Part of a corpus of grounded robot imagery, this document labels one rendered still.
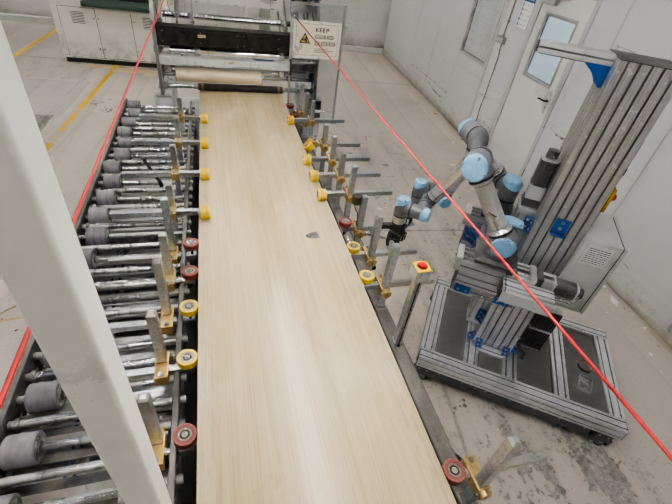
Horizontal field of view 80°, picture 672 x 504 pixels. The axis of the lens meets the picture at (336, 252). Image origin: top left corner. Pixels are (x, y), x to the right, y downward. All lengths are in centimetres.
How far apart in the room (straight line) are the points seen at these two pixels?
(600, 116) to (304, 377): 171
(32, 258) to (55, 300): 5
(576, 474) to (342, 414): 177
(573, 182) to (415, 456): 148
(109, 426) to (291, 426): 104
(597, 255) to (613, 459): 135
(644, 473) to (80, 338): 316
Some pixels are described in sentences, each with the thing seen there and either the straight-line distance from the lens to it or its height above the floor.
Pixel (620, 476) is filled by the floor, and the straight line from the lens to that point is 319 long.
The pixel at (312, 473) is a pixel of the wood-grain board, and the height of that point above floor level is 90.
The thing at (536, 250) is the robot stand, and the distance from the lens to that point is 248.
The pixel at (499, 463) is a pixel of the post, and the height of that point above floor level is 105.
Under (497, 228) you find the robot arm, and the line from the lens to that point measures 206.
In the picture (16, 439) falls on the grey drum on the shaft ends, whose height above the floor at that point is 85.
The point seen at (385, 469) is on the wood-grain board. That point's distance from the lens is 156.
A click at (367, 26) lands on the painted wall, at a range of 1108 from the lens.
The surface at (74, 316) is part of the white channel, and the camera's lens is 45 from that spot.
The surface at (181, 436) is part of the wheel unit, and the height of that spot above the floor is 90.
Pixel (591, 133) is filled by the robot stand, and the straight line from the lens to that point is 222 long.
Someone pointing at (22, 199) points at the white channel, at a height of 212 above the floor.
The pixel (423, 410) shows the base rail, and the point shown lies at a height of 70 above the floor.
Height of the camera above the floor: 230
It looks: 39 degrees down
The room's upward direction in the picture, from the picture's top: 9 degrees clockwise
